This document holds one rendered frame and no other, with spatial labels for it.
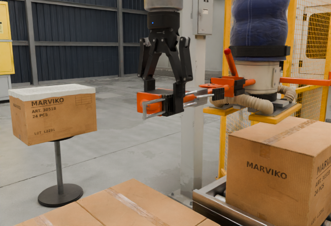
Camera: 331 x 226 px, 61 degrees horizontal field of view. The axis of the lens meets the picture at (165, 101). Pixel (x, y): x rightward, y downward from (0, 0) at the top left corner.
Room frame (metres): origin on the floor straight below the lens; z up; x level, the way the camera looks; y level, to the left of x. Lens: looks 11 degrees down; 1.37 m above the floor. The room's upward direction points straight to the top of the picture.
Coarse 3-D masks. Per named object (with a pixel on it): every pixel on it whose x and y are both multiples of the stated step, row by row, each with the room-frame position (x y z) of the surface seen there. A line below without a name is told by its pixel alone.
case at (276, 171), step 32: (256, 128) 1.43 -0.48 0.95; (288, 128) 1.43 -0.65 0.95; (320, 128) 1.43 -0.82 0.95; (256, 160) 1.21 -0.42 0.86; (288, 160) 1.11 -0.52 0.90; (320, 160) 1.09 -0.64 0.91; (256, 192) 1.20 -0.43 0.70; (288, 192) 1.10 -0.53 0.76; (320, 192) 1.13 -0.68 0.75; (288, 224) 1.09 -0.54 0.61; (320, 224) 1.17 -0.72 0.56
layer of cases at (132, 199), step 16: (112, 192) 1.49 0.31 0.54; (128, 192) 1.49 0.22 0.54; (144, 192) 1.49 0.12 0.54; (64, 208) 1.33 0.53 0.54; (80, 208) 1.33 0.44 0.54; (96, 208) 1.33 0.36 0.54; (112, 208) 1.33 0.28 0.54; (128, 208) 1.33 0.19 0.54; (144, 208) 1.33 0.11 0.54; (160, 208) 1.33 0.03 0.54; (176, 208) 1.33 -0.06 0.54; (32, 224) 1.19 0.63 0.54; (48, 224) 1.19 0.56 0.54; (64, 224) 1.19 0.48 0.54; (80, 224) 1.19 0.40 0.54; (96, 224) 1.19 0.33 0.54; (112, 224) 1.19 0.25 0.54; (128, 224) 1.19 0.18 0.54; (144, 224) 1.19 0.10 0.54; (160, 224) 1.19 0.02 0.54; (176, 224) 1.19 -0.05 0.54; (192, 224) 1.19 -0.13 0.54; (208, 224) 1.19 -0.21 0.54
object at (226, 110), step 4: (228, 104) 1.13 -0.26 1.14; (232, 104) 1.14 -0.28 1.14; (204, 108) 1.09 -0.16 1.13; (208, 108) 1.08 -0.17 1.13; (212, 108) 1.08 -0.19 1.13; (216, 108) 1.08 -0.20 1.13; (220, 108) 1.07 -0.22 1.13; (224, 108) 1.06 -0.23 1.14; (228, 108) 1.08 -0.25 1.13; (232, 108) 1.09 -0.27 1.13; (204, 112) 1.09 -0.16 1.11; (208, 112) 1.08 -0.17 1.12; (212, 112) 1.06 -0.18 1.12; (216, 112) 1.05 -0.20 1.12; (220, 112) 1.04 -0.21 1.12; (224, 112) 1.03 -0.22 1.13; (228, 112) 1.05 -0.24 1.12; (232, 112) 1.08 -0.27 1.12
